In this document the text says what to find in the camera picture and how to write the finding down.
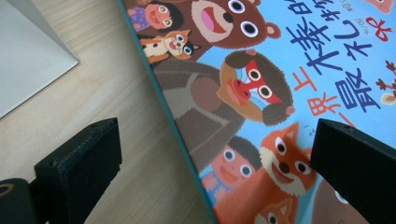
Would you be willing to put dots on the white expandable book rack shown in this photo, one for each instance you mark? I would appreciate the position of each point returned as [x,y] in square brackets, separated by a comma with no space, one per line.
[28,53]

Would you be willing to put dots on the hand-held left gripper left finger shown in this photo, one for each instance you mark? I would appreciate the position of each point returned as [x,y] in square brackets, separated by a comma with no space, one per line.
[77,174]

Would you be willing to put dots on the animal picture book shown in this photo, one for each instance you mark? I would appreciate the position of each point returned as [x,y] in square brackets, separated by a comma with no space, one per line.
[264,109]

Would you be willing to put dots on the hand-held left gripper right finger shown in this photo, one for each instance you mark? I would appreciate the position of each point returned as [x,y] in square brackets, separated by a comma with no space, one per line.
[358,168]

